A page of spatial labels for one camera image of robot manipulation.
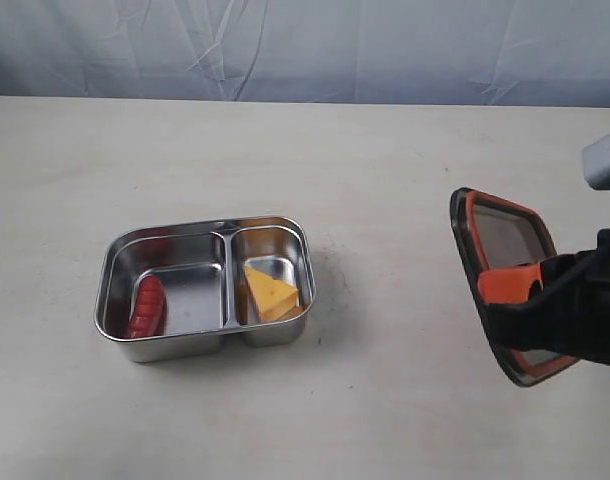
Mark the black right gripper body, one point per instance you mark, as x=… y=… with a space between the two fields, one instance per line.
x=570 y=315

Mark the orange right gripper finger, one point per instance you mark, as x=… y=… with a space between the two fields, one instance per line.
x=511 y=285

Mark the transparent lid with orange valve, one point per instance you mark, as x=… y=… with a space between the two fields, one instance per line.
x=494 y=233

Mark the yellow toy cheese wedge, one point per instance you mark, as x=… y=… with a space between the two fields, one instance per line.
x=273 y=298

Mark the red toy sausage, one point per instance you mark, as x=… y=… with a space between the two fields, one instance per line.
x=149 y=310

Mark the stainless steel lunch box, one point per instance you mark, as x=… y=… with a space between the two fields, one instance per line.
x=201 y=267

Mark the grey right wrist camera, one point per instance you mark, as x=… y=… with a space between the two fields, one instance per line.
x=596 y=164

